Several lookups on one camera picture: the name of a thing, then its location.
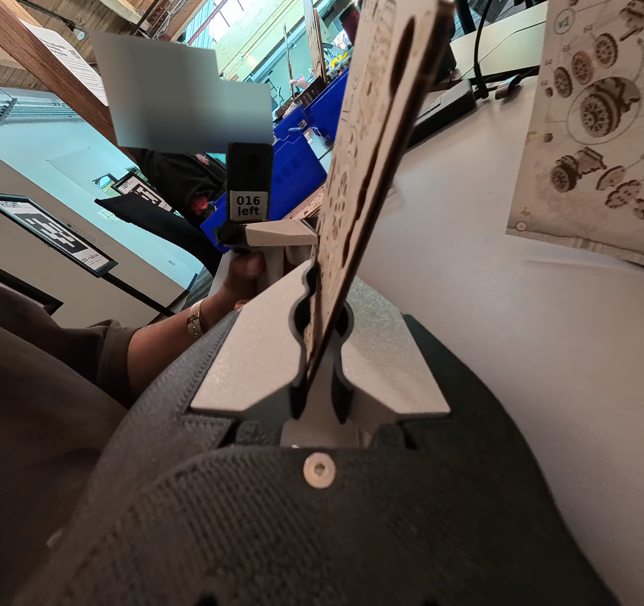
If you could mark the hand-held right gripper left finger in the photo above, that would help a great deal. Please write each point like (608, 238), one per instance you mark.
(251, 354)

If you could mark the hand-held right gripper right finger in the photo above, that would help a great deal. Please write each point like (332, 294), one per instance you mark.
(387, 359)

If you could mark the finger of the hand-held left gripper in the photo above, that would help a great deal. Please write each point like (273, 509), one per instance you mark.
(281, 234)

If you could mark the laser-cut wooden model sheet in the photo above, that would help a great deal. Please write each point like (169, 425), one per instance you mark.
(372, 138)

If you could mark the person's left forearm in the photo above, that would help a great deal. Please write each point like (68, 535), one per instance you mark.
(161, 349)

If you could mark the grey desk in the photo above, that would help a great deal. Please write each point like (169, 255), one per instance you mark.
(503, 339)

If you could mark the person's left hand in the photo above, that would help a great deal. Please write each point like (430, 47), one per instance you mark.
(236, 284)

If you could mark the blue storage bin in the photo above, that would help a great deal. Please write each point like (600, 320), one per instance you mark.
(327, 103)
(297, 168)

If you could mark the black framed marker sign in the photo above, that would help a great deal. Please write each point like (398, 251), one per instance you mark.
(50, 234)
(146, 191)

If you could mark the black flat device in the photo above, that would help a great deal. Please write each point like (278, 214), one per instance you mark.
(442, 108)

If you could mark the white paper notice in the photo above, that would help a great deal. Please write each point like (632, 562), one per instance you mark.
(70, 58)

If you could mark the wooden beam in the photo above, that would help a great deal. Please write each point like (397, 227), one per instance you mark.
(55, 78)

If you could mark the white flat board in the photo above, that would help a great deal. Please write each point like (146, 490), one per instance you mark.
(503, 38)

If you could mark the model instruction booklet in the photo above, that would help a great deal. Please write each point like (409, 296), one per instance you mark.
(588, 113)

